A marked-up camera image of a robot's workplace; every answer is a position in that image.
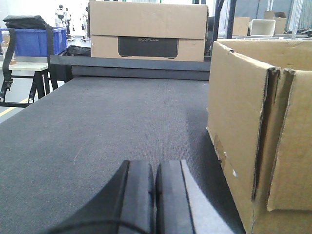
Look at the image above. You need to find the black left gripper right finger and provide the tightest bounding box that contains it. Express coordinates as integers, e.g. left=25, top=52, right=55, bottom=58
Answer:
left=156, top=160, right=233, bottom=234

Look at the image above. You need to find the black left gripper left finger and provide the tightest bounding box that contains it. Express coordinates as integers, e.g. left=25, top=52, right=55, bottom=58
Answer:
left=46, top=160, right=154, bottom=234

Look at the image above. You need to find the brown cardboard carton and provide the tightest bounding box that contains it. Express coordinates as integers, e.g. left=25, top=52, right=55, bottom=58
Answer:
left=207, top=39, right=312, bottom=234

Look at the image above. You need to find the dark grey conveyor belt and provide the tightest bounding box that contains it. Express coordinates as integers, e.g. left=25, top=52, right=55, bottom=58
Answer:
left=0, top=78, right=244, bottom=234

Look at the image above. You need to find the white table with black legs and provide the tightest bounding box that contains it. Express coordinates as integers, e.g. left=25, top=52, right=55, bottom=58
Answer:
left=0, top=61, right=59, bottom=108

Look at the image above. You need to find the black laptop bag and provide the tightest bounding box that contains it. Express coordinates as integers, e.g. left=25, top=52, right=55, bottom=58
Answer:
left=62, top=45, right=91, bottom=57

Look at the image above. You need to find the brown box with black print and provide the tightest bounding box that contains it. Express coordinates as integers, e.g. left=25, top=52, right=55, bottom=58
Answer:
left=89, top=1, right=208, bottom=61

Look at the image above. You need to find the blue storage crate on table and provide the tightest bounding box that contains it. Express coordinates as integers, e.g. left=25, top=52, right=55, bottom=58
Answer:
left=15, top=27, right=67, bottom=57

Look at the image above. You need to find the small background cardboard box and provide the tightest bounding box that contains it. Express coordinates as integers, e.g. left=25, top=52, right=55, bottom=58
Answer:
left=233, top=17, right=250, bottom=36

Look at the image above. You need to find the white plastic bin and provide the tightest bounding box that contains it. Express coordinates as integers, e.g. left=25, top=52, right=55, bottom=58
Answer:
left=249, top=19, right=276, bottom=37

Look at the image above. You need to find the open background cardboard box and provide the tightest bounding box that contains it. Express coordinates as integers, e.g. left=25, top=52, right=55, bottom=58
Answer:
left=264, top=11, right=287, bottom=34

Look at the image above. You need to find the black bag with straps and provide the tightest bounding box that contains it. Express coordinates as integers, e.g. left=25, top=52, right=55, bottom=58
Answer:
left=0, top=16, right=62, bottom=108

